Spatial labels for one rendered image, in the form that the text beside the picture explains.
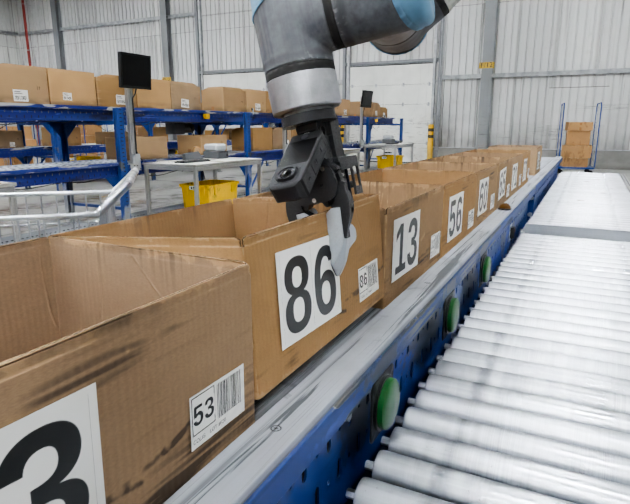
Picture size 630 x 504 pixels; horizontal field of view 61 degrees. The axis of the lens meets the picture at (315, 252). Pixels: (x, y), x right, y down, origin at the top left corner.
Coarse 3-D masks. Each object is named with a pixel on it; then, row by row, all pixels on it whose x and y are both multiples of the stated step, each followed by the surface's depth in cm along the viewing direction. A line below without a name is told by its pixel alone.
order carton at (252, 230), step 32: (128, 224) 77; (160, 224) 82; (192, 224) 89; (224, 224) 96; (256, 224) 97; (288, 224) 59; (320, 224) 66; (352, 224) 76; (224, 256) 53; (256, 256) 54; (352, 256) 76; (256, 288) 54; (352, 288) 76; (256, 320) 54; (352, 320) 77; (256, 352) 54; (288, 352) 60; (256, 384) 55
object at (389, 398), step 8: (384, 384) 71; (392, 384) 72; (384, 392) 70; (392, 392) 71; (384, 400) 70; (392, 400) 72; (384, 408) 70; (392, 408) 72; (384, 416) 70; (392, 416) 72; (384, 424) 71; (392, 424) 74
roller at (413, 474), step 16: (368, 464) 73; (384, 464) 70; (400, 464) 70; (416, 464) 70; (432, 464) 70; (384, 480) 70; (400, 480) 69; (416, 480) 68; (432, 480) 68; (448, 480) 67; (464, 480) 67; (480, 480) 66; (432, 496) 67; (448, 496) 66; (464, 496) 65; (480, 496) 65; (496, 496) 64; (512, 496) 64; (528, 496) 64; (544, 496) 64
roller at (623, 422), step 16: (432, 384) 93; (448, 384) 92; (464, 384) 91; (480, 384) 91; (480, 400) 89; (496, 400) 88; (512, 400) 87; (528, 400) 87; (544, 400) 86; (560, 400) 86; (560, 416) 84; (576, 416) 83; (592, 416) 82; (608, 416) 82; (624, 416) 81; (624, 432) 80
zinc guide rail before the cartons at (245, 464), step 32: (480, 224) 161; (448, 256) 121; (416, 288) 98; (384, 320) 82; (352, 352) 70; (320, 384) 61; (352, 384) 63; (288, 416) 55; (320, 416) 56; (256, 448) 49; (288, 448) 50; (192, 480) 45; (224, 480) 45; (256, 480) 45
